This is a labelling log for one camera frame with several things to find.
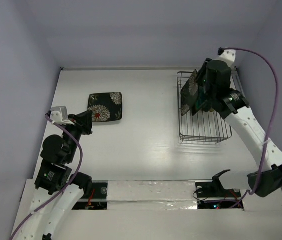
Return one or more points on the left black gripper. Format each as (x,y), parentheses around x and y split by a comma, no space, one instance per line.
(83,120)

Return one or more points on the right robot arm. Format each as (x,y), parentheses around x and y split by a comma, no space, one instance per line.
(263,182)

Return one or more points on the wire dish rack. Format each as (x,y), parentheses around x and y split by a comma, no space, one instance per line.
(202,128)

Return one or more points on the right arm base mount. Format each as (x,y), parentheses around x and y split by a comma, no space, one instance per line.
(209,189)

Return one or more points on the teal square plate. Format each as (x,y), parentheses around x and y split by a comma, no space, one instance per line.
(201,103)

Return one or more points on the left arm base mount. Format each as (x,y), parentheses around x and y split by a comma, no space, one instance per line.
(99,191)

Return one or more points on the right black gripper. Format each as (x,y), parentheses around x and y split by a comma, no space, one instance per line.
(201,99)

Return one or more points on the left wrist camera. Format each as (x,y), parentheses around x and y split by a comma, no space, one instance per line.
(59,115)

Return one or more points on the black floral square plate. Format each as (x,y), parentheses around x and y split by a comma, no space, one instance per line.
(106,107)
(189,93)

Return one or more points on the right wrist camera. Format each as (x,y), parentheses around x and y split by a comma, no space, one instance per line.
(227,55)

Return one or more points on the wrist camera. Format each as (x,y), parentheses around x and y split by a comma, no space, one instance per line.
(59,115)
(227,55)

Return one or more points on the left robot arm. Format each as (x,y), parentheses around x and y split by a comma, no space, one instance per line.
(59,184)

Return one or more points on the metal rail on right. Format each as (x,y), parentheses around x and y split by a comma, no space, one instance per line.
(246,124)

